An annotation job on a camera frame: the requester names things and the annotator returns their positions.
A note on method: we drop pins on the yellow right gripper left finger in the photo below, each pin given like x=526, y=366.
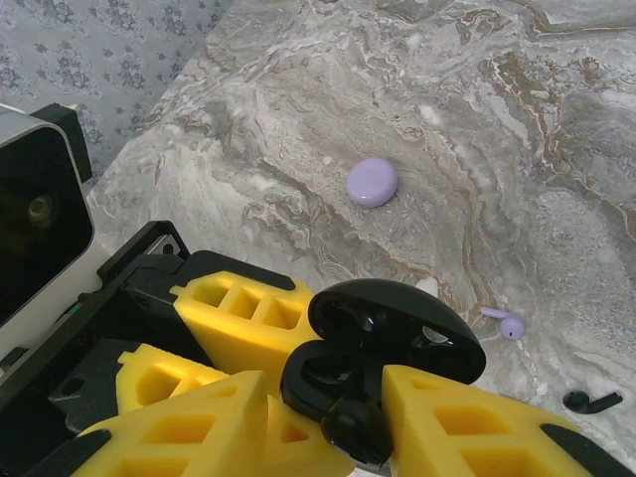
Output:
x=199, y=447

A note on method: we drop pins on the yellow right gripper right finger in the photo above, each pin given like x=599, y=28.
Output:
x=412, y=397

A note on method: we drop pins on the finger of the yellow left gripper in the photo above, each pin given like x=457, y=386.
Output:
x=164, y=377
x=248, y=343

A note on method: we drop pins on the black earbud charging case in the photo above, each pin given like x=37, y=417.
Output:
x=387, y=298

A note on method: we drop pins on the purple earbud charging case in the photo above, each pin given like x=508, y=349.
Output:
x=371, y=182

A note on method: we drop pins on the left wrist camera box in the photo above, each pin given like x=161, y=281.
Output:
x=40, y=223

